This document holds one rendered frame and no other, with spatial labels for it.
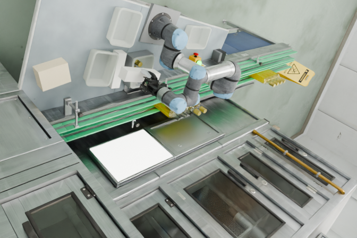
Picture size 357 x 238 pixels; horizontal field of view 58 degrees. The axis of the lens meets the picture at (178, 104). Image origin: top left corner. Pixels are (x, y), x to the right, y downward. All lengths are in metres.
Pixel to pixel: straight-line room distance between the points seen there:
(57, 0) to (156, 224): 1.22
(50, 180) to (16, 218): 0.18
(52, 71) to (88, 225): 0.90
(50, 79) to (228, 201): 1.18
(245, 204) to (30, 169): 1.16
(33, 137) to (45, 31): 0.56
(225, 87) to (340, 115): 6.45
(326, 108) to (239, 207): 6.56
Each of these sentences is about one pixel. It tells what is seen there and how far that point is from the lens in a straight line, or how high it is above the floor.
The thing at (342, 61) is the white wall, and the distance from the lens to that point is 7.93.
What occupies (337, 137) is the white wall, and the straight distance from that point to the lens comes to 8.41.
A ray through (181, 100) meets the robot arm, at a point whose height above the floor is 1.43.
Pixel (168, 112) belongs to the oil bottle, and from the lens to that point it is 2.15.
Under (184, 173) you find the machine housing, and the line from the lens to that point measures 1.97.
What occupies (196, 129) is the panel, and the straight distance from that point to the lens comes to 2.29.
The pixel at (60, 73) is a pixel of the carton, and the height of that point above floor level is 0.83.
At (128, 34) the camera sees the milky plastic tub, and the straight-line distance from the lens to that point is 2.04.
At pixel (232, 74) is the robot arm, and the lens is 1.83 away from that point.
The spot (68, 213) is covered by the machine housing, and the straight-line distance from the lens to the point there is 1.26.
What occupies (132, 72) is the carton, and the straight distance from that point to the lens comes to 1.70.
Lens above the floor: 2.31
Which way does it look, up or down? 35 degrees down
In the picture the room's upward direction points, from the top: 127 degrees clockwise
